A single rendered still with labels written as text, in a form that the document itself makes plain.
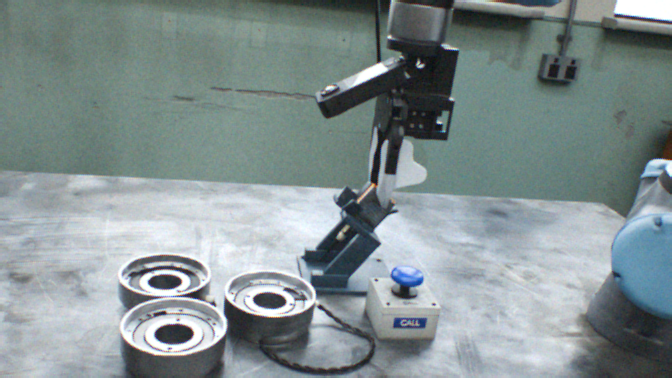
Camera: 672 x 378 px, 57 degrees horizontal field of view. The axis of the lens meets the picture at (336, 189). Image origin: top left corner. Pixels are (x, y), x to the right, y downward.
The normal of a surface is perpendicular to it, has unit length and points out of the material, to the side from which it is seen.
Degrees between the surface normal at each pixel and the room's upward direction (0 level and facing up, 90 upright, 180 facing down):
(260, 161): 90
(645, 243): 97
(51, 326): 0
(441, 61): 90
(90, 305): 0
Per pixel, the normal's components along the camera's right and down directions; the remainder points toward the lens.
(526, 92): 0.18, 0.36
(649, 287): -0.56, 0.32
